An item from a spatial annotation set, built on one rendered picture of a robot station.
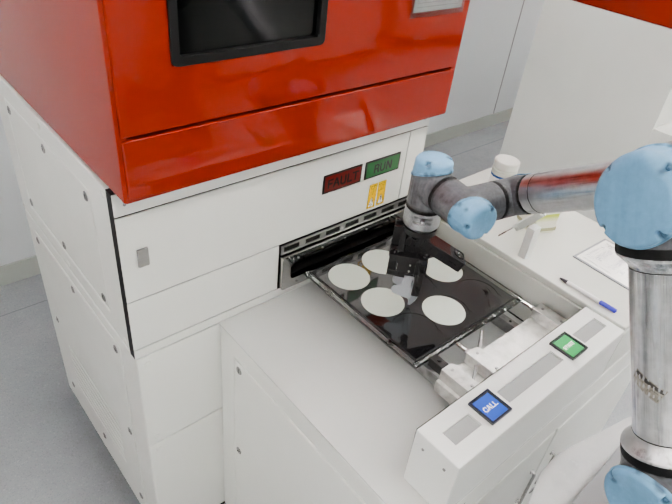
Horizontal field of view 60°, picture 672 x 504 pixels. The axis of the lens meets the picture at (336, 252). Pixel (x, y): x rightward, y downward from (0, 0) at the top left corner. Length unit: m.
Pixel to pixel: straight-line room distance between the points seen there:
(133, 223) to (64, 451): 1.27
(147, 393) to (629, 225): 1.03
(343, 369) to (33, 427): 1.33
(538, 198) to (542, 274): 0.39
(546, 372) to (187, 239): 0.74
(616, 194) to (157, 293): 0.85
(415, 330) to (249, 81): 0.62
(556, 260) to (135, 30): 1.06
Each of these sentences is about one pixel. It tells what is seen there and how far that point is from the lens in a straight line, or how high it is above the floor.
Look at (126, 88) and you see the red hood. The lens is 0.94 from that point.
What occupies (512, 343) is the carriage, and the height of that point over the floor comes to 0.88.
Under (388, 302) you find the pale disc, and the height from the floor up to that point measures 0.90.
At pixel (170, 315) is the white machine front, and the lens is 1.27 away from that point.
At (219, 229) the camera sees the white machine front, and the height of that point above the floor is 1.08.
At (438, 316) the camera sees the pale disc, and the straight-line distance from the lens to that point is 1.33.
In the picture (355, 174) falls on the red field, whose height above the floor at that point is 1.10.
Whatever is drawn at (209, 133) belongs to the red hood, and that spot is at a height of 1.32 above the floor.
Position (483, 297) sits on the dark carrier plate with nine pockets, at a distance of 1.42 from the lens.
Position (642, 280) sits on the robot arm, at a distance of 0.82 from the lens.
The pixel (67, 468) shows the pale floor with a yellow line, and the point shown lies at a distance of 2.20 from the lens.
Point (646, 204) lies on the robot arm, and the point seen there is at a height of 1.44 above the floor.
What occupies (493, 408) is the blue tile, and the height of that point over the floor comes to 0.96.
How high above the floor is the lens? 1.76
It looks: 36 degrees down
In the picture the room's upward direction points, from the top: 7 degrees clockwise
